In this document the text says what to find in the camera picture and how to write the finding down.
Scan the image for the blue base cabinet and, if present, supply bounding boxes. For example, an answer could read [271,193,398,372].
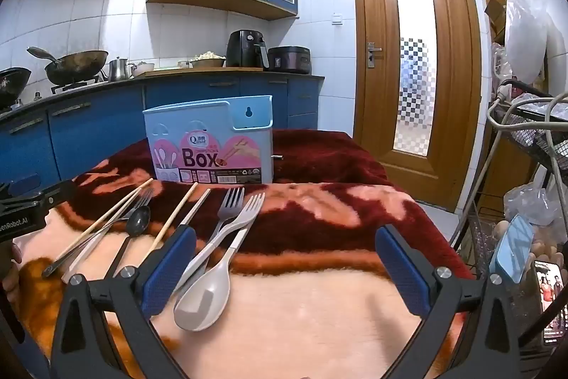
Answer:
[0,72,326,211]

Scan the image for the metal door handle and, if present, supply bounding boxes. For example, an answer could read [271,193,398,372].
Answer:
[366,42,383,68]

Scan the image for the person's left hand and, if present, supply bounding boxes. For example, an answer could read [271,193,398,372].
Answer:
[0,243,23,311]

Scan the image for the metal fork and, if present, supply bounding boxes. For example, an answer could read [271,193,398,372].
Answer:
[41,187,155,278]

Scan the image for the white chopstick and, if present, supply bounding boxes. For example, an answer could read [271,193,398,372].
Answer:
[175,188,212,231]

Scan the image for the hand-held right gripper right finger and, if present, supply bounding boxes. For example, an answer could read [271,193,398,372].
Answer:
[375,224,523,379]

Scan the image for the black spoon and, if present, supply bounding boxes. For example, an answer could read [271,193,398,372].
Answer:
[104,205,152,280]

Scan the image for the beige spoon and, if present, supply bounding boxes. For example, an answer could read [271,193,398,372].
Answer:
[173,226,251,332]

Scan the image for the gas stove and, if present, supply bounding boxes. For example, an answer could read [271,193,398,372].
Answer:
[49,79,105,96]

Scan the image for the wooden door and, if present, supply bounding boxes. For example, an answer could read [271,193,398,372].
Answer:
[350,0,482,213]

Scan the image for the wooden chopstick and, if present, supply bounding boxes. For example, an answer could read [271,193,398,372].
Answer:
[148,182,200,254]
[53,178,154,264]

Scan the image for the metal ladle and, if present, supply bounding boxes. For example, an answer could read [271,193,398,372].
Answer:
[27,46,63,64]

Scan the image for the grey fork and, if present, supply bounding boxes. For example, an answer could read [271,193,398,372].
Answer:
[195,186,246,255]

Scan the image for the dark rice cooker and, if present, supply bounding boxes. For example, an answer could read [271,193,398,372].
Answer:
[266,46,312,75]

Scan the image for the metal kettle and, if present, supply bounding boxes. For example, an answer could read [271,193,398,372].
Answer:
[109,56,136,82]

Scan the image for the pale plastic bag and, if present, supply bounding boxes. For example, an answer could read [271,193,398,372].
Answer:
[490,44,515,82]

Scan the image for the utensil handles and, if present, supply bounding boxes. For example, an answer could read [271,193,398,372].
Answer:
[61,201,138,284]

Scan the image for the clear plastic bag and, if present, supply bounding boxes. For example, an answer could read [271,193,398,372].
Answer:
[503,181,568,238]

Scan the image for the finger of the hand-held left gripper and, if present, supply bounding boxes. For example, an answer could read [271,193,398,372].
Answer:
[27,180,76,207]

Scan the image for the light blue utensil box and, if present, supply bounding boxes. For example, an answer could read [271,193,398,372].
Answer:
[143,95,275,185]

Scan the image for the beige fork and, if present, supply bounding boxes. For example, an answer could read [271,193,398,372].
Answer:
[177,193,266,295]

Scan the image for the black air fryer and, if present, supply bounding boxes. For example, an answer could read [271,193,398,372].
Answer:
[225,29,270,72]

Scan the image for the pile of eggs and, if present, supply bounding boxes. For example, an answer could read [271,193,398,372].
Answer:
[490,219,564,273]

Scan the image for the white cable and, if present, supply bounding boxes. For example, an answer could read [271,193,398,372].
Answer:
[481,92,568,229]

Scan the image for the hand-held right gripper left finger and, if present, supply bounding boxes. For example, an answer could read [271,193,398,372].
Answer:
[47,225,198,379]

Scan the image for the red floral blanket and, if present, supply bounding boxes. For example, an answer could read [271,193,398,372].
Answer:
[13,129,475,379]

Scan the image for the black wok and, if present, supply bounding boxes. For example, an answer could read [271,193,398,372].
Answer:
[44,50,109,86]

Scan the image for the black frying pan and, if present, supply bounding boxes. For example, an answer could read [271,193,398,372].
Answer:
[0,67,33,110]

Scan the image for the white plastic bag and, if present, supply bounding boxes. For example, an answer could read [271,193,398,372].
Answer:
[503,0,562,80]

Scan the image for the bowl of food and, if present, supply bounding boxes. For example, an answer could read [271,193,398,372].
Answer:
[190,52,227,69]

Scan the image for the smartphone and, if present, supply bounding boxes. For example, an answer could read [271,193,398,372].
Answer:
[532,259,568,346]

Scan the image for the blue framed mirror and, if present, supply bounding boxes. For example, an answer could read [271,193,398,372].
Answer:
[488,214,535,284]

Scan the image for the black wire rack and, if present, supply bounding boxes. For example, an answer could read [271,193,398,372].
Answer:
[457,79,568,344]

